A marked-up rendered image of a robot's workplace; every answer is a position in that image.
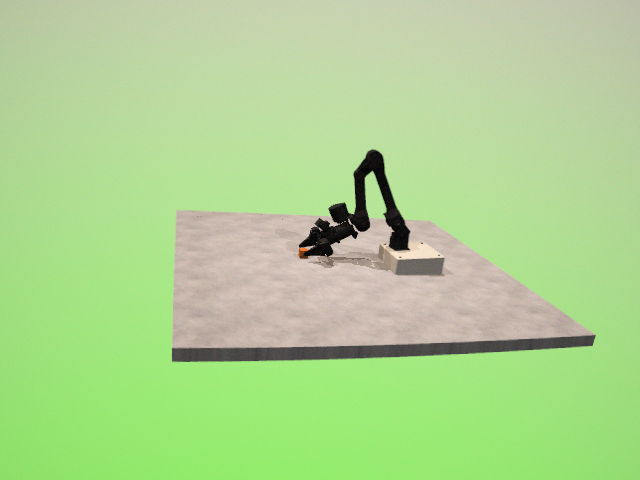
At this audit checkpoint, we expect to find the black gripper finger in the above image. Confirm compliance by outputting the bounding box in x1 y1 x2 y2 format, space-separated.
299 230 317 248
304 241 326 256

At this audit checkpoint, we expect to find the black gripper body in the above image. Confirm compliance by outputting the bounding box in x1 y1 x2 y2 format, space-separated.
311 226 342 257

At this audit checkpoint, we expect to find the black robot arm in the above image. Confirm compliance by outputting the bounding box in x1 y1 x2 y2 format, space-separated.
314 149 410 251

